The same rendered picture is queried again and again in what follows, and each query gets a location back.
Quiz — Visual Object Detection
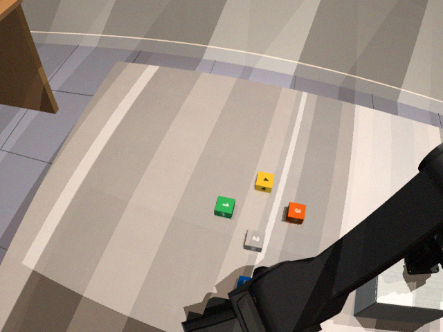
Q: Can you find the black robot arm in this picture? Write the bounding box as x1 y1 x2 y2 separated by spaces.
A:
181 143 443 332

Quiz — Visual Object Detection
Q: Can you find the blue digit block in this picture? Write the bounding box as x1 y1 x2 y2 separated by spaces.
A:
237 275 252 287

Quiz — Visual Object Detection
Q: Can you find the green block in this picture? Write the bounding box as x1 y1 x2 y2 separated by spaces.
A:
215 196 235 219

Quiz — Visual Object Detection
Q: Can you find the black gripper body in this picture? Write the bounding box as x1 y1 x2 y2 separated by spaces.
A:
253 266 268 277

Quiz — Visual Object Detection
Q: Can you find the yellow block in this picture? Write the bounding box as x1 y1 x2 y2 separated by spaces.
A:
255 172 274 193

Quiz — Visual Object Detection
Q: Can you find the orange digit block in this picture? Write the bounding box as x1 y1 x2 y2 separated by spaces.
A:
286 202 306 225

